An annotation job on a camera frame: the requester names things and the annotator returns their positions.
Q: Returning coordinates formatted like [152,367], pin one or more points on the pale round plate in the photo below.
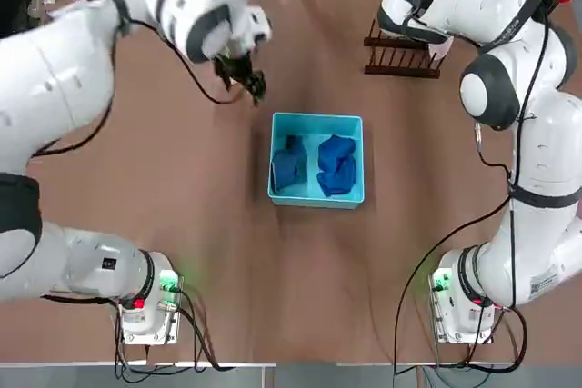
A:
[441,49]

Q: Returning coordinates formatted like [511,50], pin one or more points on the dark wooden dish rack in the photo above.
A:
[400,71]

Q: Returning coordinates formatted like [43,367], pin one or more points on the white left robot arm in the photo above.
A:
[54,79]

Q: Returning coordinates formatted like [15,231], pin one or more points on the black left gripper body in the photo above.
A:
[232,65]

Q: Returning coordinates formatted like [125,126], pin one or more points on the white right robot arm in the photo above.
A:
[545,156]

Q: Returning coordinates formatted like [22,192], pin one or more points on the cyan plastic box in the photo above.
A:
[314,202]

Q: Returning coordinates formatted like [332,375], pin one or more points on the blue square rag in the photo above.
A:
[286,165]
[336,165]

